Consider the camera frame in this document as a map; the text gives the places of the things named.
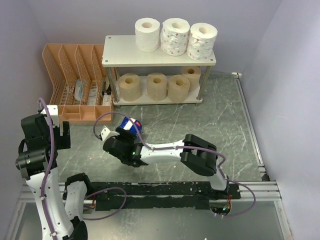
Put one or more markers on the blue paper roll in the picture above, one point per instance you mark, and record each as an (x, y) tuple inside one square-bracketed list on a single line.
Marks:
[(132, 125)]

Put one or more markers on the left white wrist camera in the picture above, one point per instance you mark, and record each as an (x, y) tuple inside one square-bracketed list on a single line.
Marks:
[(54, 114)]

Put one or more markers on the plain white paper roll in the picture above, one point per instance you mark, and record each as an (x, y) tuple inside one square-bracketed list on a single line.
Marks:
[(147, 34)]

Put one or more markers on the brown paper roll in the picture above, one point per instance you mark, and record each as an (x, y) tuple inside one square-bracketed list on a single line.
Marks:
[(178, 88)]

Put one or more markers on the black pen in organizer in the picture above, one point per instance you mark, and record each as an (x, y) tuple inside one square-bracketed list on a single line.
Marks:
[(103, 87)]

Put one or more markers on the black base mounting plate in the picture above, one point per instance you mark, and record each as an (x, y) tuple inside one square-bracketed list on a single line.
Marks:
[(161, 195)]

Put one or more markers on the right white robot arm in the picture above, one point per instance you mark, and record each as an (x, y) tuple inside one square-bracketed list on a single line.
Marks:
[(199, 155)]

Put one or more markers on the white wall plug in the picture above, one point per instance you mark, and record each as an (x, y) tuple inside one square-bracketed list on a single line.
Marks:
[(236, 74)]

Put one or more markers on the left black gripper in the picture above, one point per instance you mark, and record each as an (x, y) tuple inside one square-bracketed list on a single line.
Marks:
[(62, 141)]

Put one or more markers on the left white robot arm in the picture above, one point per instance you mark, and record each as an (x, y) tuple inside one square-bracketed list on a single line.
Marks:
[(60, 218)]

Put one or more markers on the white two-tier metal shelf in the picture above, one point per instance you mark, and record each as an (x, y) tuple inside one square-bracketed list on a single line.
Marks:
[(120, 51)]

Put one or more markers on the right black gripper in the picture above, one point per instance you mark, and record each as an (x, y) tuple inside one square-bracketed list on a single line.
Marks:
[(125, 134)]

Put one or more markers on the white floral roll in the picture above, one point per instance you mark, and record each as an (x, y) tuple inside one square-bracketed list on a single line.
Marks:
[(201, 41), (174, 36)]

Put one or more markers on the tissue pack in organizer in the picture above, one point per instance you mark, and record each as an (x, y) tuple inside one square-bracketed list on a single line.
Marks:
[(80, 89)]

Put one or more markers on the orange plastic file organizer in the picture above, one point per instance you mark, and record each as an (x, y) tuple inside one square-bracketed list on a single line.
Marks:
[(65, 63)]

